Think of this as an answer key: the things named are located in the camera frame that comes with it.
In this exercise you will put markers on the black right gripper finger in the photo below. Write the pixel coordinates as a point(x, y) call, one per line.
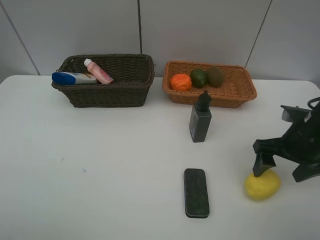
point(263, 162)
point(305, 172)

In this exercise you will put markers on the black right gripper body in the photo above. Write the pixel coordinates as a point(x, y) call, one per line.
point(299, 144)

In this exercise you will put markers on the yellow lemon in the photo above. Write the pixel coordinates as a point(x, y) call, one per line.
point(262, 187)

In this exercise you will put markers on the dark grey pump bottle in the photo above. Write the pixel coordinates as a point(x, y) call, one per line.
point(200, 118)

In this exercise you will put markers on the grey felt board eraser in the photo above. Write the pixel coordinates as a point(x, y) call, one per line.
point(196, 200)

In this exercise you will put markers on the brown kiwi fruit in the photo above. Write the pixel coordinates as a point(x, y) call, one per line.
point(214, 76)

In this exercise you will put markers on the green avocado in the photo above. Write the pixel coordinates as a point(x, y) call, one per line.
point(198, 78)

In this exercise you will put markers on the orange fruit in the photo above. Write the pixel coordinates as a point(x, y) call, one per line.
point(181, 82)

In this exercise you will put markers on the pink bottle white cap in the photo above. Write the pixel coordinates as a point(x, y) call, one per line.
point(103, 77)

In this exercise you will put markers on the white bottle blue cap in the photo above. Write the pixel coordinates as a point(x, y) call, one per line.
point(72, 78)

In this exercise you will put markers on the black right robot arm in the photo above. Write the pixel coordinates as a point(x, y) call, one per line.
point(315, 102)

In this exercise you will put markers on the orange wicker basket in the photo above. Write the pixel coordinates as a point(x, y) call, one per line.
point(236, 89)

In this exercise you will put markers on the dark brown wicker basket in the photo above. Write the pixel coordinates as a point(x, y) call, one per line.
point(133, 75)

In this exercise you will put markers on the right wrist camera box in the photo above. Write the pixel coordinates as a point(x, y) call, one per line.
point(293, 114)

